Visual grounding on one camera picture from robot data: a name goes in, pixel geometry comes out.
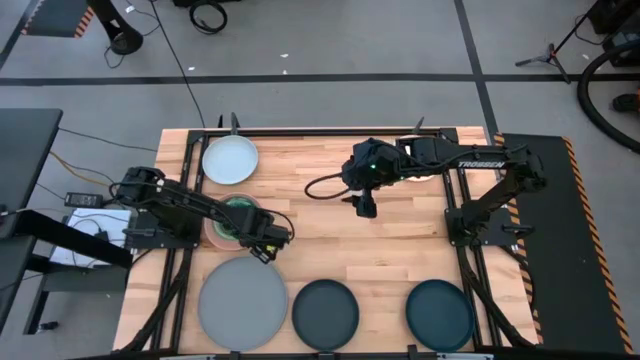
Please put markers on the black side desk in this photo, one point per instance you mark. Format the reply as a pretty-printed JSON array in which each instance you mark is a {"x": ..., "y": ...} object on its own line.
[{"x": 25, "y": 150}]

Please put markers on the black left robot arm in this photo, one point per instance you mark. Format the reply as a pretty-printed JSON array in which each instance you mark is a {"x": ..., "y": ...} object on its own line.
[{"x": 190, "y": 202}]

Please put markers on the large black hazard-striped mat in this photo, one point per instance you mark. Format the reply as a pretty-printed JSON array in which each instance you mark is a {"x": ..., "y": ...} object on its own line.
[{"x": 560, "y": 280}]

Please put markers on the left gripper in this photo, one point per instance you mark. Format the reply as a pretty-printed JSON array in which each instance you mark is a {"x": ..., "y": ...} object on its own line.
[{"x": 260, "y": 227}]

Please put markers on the black tripod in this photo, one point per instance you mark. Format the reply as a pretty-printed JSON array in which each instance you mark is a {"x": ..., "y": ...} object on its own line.
[{"x": 550, "y": 55}]

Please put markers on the grey frame clamp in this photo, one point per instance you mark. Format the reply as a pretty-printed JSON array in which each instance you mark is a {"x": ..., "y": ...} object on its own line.
[
  {"x": 234, "y": 125},
  {"x": 418, "y": 126}
]

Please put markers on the large grey plate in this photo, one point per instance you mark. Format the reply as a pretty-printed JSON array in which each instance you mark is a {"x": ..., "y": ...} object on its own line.
[{"x": 242, "y": 305}]

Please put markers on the black aluminium table frame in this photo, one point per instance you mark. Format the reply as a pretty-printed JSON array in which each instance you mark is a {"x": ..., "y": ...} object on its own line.
[{"x": 320, "y": 133}]

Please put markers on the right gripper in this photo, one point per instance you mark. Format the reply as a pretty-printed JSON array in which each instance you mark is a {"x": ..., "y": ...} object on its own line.
[{"x": 367, "y": 172}]

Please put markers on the pink plate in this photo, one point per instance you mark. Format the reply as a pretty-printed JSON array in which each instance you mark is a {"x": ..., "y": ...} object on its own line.
[{"x": 222, "y": 243}]

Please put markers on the white paper sheet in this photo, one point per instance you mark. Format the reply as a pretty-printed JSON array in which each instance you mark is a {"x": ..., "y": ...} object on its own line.
[{"x": 90, "y": 220}]

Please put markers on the black power adapter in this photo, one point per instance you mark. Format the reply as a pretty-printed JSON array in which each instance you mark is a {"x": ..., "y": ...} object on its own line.
[{"x": 84, "y": 200}]

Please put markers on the small green transparent plate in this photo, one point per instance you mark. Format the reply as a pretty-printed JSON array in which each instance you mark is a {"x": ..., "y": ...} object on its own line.
[{"x": 240, "y": 203}]

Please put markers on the black equipment case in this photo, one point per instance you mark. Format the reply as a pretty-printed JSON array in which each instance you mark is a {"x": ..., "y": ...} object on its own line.
[{"x": 620, "y": 25}]

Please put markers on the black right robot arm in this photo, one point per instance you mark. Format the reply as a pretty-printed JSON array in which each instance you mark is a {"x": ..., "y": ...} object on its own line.
[{"x": 480, "y": 164}]

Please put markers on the black foot with orange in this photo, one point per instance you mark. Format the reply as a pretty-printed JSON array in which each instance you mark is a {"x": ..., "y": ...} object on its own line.
[{"x": 625, "y": 102}]

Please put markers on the dark grey plate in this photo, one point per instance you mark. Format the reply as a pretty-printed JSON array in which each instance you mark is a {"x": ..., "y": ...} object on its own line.
[{"x": 325, "y": 315}]

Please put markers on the black stand with round base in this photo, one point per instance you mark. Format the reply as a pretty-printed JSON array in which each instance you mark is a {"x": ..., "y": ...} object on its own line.
[{"x": 122, "y": 42}]

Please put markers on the dark teal plate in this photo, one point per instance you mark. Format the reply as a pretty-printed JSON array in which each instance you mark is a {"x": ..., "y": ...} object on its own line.
[{"x": 440, "y": 315}]

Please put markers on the small black hazard-striped mat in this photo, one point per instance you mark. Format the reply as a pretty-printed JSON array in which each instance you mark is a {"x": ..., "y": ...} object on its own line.
[{"x": 55, "y": 17}]

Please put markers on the light blue plate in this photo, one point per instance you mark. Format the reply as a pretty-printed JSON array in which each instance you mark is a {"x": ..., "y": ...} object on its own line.
[{"x": 230, "y": 160}]

